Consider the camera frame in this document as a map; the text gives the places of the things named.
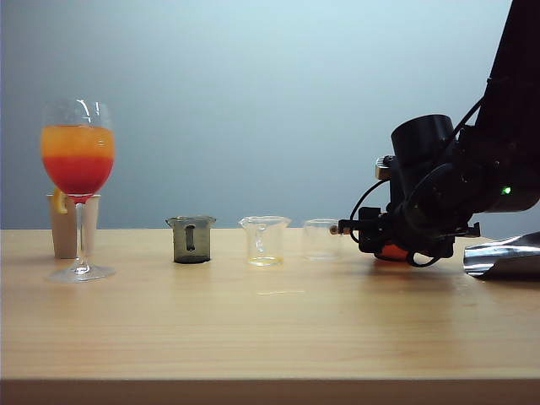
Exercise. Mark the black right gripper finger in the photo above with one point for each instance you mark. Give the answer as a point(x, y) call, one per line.
point(370, 232)
point(443, 248)

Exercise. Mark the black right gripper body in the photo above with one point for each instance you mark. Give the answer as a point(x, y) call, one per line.
point(422, 228)

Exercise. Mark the amber measuring cup with grenadine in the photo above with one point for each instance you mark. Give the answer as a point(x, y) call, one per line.
point(394, 251)

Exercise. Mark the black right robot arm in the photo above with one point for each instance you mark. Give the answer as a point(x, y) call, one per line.
point(498, 169)

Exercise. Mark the clear measuring cup yellow residue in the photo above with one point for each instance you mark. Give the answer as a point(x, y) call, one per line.
point(270, 242)

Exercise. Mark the dark grey measuring cup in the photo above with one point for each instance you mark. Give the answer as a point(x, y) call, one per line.
point(201, 242)

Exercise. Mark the beige paper cup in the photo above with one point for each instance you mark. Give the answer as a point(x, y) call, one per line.
point(63, 236)

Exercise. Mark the shiny metal scoop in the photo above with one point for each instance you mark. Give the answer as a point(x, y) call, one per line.
point(506, 261)

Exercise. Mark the wine glass with orange drink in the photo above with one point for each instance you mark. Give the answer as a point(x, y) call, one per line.
point(78, 169)

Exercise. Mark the yellow citrus peel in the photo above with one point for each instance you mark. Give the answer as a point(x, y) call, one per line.
point(59, 205)

